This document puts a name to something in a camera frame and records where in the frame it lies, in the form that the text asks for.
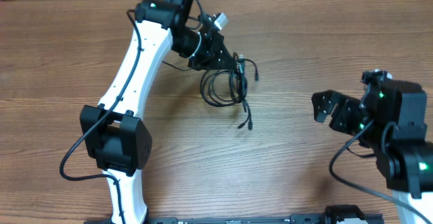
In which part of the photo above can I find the black USB cable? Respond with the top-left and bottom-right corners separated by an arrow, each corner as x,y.
199,53 -> 260,131

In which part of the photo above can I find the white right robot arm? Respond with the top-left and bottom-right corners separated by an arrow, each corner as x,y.
311,79 -> 432,223

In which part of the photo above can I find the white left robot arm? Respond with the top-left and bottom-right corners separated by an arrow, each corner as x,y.
80,0 -> 236,223

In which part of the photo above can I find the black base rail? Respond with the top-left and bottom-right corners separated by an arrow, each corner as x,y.
143,204 -> 385,224

